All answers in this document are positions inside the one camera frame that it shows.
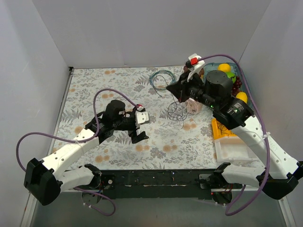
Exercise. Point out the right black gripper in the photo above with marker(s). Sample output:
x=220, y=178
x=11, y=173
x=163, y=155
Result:
x=185, y=87

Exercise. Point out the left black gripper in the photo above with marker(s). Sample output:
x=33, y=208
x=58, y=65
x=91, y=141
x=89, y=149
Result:
x=133, y=127

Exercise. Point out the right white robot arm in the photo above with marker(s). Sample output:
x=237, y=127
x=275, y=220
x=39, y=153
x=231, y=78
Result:
x=281, y=172

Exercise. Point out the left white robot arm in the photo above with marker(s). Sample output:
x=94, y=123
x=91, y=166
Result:
x=71, y=151

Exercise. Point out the floral table mat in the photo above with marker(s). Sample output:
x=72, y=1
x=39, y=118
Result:
x=177, y=140

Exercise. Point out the white toilet paper roll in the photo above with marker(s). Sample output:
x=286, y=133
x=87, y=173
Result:
x=193, y=107

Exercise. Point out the brown topped white jar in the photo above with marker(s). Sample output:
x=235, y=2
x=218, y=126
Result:
x=201, y=73

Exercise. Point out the teal fruit basket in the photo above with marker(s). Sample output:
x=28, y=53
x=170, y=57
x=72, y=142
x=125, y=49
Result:
x=213, y=66

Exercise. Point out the yellow orange fruit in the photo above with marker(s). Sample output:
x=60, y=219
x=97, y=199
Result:
x=224, y=67

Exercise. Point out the dark purple grapes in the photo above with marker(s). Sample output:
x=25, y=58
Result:
x=237, y=83

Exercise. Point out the yellow plastic bin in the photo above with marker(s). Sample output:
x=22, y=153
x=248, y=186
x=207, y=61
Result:
x=220, y=131

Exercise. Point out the yellow mango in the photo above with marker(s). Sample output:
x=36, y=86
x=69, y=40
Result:
x=242, y=96

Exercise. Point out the white plastic bin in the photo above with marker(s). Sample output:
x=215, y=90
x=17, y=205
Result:
x=233, y=150

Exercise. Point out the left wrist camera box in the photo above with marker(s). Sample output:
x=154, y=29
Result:
x=141, y=116

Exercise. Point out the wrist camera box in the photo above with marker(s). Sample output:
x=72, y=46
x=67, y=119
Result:
x=194, y=64
x=141, y=116

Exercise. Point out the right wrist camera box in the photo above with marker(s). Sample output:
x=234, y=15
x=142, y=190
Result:
x=194, y=64

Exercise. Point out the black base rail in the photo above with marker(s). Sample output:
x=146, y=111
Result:
x=126, y=184

